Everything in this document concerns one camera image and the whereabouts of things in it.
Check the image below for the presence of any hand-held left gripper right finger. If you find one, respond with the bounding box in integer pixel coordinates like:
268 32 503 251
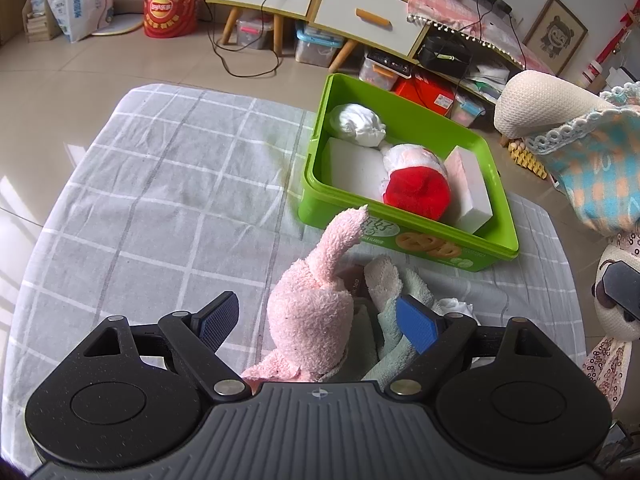
384 293 569 402

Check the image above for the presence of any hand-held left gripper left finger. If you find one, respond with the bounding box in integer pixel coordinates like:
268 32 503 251
74 290 252 404

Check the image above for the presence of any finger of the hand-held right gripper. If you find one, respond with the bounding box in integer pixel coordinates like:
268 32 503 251
597 260 640 321

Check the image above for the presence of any white cloth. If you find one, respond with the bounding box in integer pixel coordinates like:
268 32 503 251
327 103 388 148
435 297 473 317

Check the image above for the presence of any pale green towel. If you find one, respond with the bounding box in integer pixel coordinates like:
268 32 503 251
320 254 481 383

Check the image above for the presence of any cream doll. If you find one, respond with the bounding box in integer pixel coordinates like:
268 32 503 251
494 69 640 403

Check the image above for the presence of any red and white santa plush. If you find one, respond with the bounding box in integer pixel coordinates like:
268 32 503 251
381 143 452 222

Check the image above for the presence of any white foam block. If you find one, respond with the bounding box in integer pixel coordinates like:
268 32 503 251
320 137 393 198
442 146 496 235

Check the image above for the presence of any green plastic box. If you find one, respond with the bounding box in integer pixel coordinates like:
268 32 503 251
298 73 520 273

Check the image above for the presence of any dark brown pouch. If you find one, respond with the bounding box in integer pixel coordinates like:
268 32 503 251
336 262 372 306

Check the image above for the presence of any grey checked blanket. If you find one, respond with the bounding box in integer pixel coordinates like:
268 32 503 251
5 84 588 466

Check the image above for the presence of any yellow egg tray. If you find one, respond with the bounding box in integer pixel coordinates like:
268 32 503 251
505 140 548 181

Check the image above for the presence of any clear storage box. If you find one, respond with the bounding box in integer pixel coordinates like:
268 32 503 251
450 92 487 128

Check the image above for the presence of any red hanging ornament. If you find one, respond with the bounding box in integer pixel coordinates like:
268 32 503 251
580 0 633 88

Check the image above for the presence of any red cardboard box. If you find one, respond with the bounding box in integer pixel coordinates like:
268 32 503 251
392 67 456 116

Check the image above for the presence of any stack of papers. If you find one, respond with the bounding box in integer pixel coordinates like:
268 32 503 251
462 57 511 98

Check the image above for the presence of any clear box with black lid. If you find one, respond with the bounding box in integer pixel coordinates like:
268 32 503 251
359 50 416 92

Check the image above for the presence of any framed cartoon picture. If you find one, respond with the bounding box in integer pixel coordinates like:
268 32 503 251
522 0 589 76

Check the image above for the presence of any black case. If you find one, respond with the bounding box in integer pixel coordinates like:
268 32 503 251
417 35 473 77

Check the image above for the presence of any clear box with pink contents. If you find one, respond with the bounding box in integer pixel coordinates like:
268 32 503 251
236 15 276 51

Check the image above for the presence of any clear box with blue lid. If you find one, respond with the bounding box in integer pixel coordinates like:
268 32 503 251
295 27 346 67

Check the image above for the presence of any white round stand base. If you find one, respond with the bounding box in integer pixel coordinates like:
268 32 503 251
92 12 146 36

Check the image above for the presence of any pink checked lace cloth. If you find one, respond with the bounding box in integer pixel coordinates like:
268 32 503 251
405 0 556 76

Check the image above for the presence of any white bag with blue print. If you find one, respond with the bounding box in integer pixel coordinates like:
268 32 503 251
44 0 121 43

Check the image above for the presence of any wooden desk shelf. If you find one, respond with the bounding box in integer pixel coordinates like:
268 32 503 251
0 0 63 46

